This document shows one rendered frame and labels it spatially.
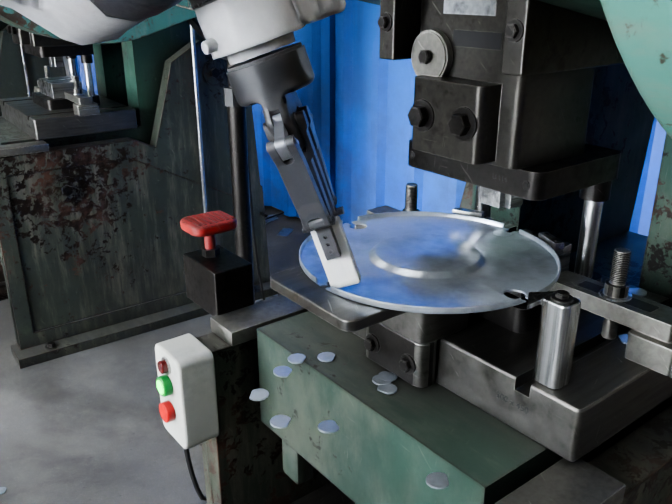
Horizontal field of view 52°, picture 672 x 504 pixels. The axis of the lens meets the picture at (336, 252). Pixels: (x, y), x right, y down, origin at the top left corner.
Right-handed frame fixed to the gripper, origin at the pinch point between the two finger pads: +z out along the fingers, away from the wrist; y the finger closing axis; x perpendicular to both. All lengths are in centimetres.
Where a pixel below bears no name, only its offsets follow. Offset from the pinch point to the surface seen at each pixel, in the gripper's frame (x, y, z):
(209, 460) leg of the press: -31.1, -15.4, 30.5
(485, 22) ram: 20.3, -11.1, -15.5
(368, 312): 2.1, 4.8, 4.9
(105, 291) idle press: -103, -129, 37
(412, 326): 4.5, -3.6, 11.8
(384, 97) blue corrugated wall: -5, -200, 16
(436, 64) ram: 14.6, -14.1, -12.7
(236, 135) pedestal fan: -32, -89, -2
